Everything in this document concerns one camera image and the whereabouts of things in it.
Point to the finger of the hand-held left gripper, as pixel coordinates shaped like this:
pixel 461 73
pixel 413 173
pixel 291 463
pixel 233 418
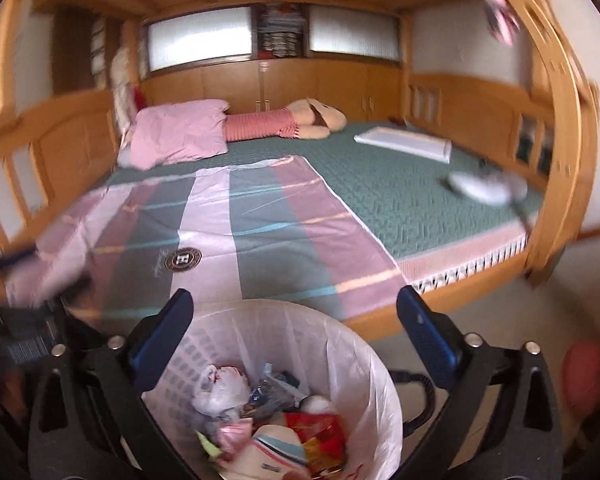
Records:
pixel 7 265
pixel 80 290

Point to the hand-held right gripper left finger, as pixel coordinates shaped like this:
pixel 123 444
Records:
pixel 160 340

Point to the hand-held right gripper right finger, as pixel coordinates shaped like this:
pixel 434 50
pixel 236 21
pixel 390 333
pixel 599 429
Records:
pixel 425 335

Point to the clear plastic bag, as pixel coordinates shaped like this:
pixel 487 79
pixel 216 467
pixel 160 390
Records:
pixel 222 390

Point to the white lined trash bin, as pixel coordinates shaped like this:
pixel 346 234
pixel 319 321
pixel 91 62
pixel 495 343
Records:
pixel 330 350

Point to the green wrapper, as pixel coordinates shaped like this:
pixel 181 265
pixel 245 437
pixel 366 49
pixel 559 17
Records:
pixel 206 442

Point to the pink and white wrapper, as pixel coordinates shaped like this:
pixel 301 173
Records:
pixel 235 435

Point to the grey plastic bag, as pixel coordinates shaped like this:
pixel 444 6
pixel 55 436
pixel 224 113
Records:
pixel 275 392

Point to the white tissue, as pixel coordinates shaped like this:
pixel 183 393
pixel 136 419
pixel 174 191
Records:
pixel 317 403

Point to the red wrapper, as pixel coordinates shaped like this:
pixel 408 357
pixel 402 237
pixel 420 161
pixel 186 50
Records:
pixel 320 435

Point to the white paper cup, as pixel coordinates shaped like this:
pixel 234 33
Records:
pixel 275 452

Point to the green patterned bed mat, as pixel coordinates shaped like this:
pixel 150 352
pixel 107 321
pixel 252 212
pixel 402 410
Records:
pixel 405 185

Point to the white rounded device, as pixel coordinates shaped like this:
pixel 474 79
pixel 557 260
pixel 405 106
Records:
pixel 480 185

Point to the plaid bed sheet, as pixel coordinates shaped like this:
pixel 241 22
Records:
pixel 280 220

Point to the pink round stool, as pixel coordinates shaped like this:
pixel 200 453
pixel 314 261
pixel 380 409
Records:
pixel 590 375

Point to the pink pillow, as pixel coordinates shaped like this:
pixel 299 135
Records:
pixel 180 130

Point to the long white board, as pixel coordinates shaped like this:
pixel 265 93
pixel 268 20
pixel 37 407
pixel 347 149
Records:
pixel 405 142

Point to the white wrapped bundle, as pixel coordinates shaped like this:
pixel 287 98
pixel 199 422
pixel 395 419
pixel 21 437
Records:
pixel 121 85

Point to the plush doll with striped shirt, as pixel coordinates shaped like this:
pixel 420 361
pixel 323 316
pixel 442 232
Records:
pixel 260 125

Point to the frosted glass window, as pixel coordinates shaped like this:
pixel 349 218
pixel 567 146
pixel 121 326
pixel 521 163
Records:
pixel 352 32
pixel 200 37

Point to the shelf of stacked books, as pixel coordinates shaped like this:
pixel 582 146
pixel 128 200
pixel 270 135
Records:
pixel 280 32

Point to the pink hanging cloth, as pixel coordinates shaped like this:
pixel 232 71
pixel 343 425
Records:
pixel 497 15

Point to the wooden bunk bed frame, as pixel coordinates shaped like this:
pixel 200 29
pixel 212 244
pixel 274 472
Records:
pixel 70 125

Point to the wooden wall cabinets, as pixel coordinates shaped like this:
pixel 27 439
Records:
pixel 330 85

